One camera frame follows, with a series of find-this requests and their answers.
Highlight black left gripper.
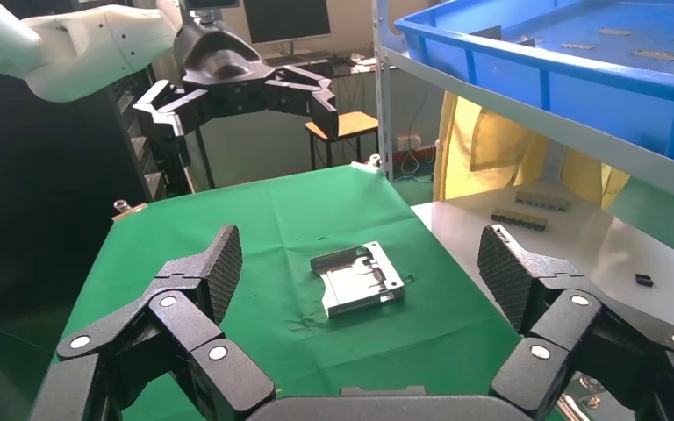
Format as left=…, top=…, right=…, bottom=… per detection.
left=133, top=14, right=341, bottom=169

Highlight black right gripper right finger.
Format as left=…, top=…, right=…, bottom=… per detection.
left=477, top=223, right=674, bottom=421

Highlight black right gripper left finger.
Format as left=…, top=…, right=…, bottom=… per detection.
left=28, top=223, right=277, bottom=421

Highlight stamped sheet metal bracket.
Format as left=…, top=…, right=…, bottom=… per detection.
left=310, top=240, right=406, bottom=319

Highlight black keyboard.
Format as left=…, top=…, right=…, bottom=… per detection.
left=264, top=50, right=338, bottom=67

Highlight black computer monitor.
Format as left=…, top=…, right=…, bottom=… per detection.
left=241, top=0, right=333, bottom=46

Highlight green table cloth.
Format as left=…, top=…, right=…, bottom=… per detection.
left=52, top=164, right=553, bottom=421

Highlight black drawer cabinet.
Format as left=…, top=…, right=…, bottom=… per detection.
left=109, top=68, right=198, bottom=203

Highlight dark ridged metal strip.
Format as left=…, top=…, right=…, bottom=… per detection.
left=513, top=190, right=572, bottom=213
left=491, top=209, right=549, bottom=232

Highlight wooden stool black legs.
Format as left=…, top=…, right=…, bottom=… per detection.
left=305, top=111, right=381, bottom=171

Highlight white metal shelf rack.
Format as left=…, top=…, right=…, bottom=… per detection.
left=371, top=0, right=674, bottom=346

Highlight black robot torso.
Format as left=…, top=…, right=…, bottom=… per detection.
left=0, top=67, right=158, bottom=318

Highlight blue plastic bin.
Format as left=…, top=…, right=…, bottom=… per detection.
left=395, top=0, right=674, bottom=175

